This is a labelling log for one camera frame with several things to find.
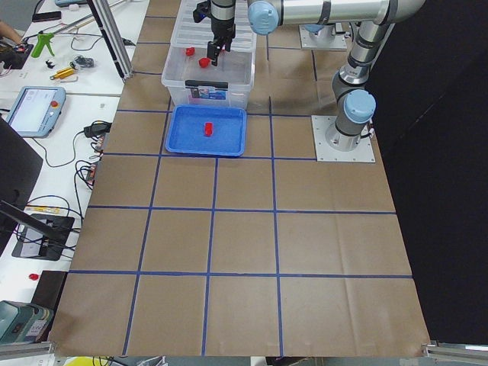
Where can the green glue gun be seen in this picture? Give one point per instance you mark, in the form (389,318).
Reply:
(43,40)

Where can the aluminium frame post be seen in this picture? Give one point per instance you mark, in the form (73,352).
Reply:
(104,18)

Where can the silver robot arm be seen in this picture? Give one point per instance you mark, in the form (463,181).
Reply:
(374,18)

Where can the black box latch handle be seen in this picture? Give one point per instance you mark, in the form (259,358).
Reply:
(199,83)

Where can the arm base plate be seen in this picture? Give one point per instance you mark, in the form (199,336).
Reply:
(330,37)
(332,146)

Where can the red block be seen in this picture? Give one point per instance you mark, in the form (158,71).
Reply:
(189,51)
(208,129)
(204,62)

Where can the red block in box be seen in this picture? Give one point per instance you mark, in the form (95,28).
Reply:
(204,62)
(189,51)

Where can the blue plastic tray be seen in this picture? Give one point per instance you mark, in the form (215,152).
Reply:
(186,131)

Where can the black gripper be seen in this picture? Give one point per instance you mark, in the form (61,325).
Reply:
(222,27)

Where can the clear plastic storage box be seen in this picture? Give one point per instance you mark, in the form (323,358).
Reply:
(236,68)

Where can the teach pendant tablet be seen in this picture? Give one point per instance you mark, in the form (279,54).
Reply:
(36,109)

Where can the black monitor stand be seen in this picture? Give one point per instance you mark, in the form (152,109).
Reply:
(43,236)

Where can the black power adapter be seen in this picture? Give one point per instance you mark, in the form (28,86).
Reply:
(97,128)

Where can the black phone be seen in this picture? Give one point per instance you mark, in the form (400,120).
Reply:
(46,16)

